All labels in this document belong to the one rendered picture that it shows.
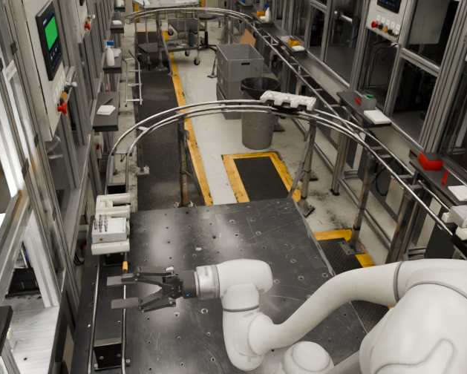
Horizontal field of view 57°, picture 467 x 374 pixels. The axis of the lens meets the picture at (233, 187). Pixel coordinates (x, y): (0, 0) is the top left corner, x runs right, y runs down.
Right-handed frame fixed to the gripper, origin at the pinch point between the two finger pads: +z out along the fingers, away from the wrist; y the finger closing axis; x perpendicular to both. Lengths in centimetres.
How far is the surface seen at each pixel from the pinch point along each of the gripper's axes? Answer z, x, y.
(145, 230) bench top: -5, -83, -45
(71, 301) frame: 23, -36, -39
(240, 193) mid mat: -80, -203, -112
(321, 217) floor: -135, -162, -113
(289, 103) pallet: -108, -189, -29
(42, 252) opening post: 22.1, -18.6, 0.9
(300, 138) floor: -162, -295, -113
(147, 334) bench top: -4.4, -21.2, -44.5
